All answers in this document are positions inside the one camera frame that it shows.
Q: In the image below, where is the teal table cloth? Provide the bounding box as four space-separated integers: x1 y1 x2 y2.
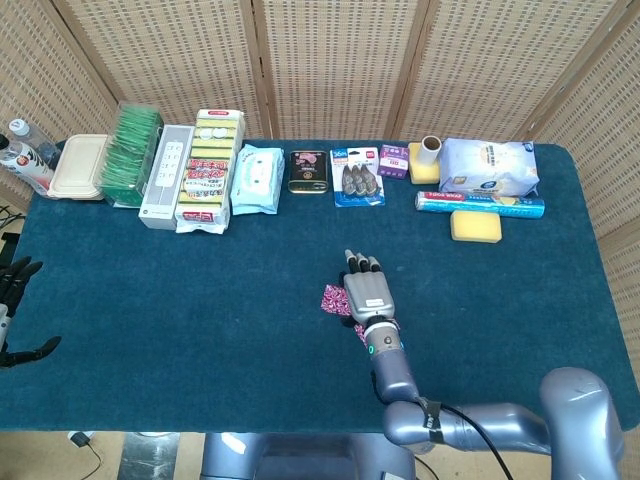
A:
0 138 640 435

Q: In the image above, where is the blue cling film roll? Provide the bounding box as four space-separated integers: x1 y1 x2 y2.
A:
414 189 546 220

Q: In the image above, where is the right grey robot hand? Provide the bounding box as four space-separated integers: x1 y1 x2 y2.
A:
341 248 396 329

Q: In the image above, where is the white power strip box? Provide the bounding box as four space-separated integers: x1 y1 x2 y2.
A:
138 124 196 231

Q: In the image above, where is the shiny metal floor plate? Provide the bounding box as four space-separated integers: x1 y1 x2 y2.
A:
119 432 181 480

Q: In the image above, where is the light blue wet wipes pack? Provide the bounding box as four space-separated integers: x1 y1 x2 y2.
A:
230 143 286 216

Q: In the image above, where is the cream paper roll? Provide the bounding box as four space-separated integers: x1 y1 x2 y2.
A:
419 135 443 166

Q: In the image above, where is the white lavender tissue pack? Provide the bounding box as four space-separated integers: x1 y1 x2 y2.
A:
438 137 541 197

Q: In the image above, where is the yellow sponge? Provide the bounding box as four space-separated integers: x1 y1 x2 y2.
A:
407 142 442 185
449 209 503 244

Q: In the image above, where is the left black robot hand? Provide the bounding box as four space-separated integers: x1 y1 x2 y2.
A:
0 256 62 370

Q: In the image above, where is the beige lidded lunch box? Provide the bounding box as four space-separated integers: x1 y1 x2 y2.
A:
47 133 110 202

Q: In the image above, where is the white bottle with red print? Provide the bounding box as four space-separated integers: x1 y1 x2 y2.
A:
0 134 55 196

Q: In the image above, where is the clear water bottle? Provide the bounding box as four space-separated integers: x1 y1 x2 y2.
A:
8 118 61 171

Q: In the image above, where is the woven rattan screen panel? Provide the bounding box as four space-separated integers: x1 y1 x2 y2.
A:
252 0 431 141
49 0 274 140
519 0 640 371
0 0 121 214
394 0 629 146

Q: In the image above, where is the correction tape blister pack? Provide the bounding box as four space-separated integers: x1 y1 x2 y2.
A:
329 146 387 208

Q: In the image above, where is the gold and black tin can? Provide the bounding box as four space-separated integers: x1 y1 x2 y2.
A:
287 149 331 195

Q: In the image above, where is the green tea bag box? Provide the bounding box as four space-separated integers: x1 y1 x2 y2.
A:
96 101 165 209

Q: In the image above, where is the grey-blue robot torso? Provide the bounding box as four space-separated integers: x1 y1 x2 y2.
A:
199 432 419 480

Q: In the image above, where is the small purple box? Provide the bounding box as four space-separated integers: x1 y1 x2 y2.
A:
377 144 411 180

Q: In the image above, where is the black device beside table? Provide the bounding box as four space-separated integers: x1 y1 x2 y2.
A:
0 232 19 270

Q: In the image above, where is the yellow sponge multipack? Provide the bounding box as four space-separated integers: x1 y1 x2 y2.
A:
174 108 246 235

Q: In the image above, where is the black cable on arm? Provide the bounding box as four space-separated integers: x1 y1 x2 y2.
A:
419 397 514 480

